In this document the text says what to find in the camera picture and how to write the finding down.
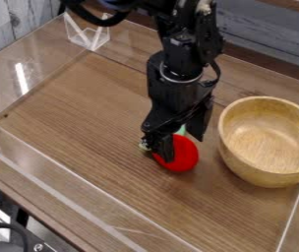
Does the wooden bowl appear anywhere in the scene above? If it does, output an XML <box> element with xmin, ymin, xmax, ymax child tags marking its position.
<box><xmin>218</xmin><ymin>96</ymin><xmax>299</xmax><ymax>188</ymax></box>

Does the clear acrylic tray wall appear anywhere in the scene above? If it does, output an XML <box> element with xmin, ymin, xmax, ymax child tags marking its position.
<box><xmin>0</xmin><ymin>126</ymin><xmax>201</xmax><ymax>252</ymax></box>

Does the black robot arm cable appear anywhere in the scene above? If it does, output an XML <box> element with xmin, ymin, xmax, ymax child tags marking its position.
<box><xmin>199</xmin><ymin>60</ymin><xmax>223</xmax><ymax>88</ymax></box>

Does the clear acrylic corner bracket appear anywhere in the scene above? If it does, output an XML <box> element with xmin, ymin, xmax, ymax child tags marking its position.
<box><xmin>63</xmin><ymin>13</ymin><xmax>111</xmax><ymax>51</ymax></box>

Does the red plush strawberry toy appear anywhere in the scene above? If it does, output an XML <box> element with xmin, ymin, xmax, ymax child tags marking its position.
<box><xmin>139</xmin><ymin>134</ymin><xmax>199</xmax><ymax>172</ymax></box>

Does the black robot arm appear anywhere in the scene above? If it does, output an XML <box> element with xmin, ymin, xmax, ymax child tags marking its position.
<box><xmin>60</xmin><ymin>0</ymin><xmax>225</xmax><ymax>162</ymax></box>

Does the black metal table frame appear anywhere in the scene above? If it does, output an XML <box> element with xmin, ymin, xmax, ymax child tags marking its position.
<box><xmin>11</xmin><ymin>207</ymin><xmax>72</xmax><ymax>252</ymax></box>

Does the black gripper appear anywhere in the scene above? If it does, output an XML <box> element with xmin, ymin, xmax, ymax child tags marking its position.
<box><xmin>142</xmin><ymin>52</ymin><xmax>217</xmax><ymax>162</ymax></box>

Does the green rectangular block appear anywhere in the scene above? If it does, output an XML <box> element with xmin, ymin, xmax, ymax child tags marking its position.
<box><xmin>176</xmin><ymin>125</ymin><xmax>187</xmax><ymax>136</ymax></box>

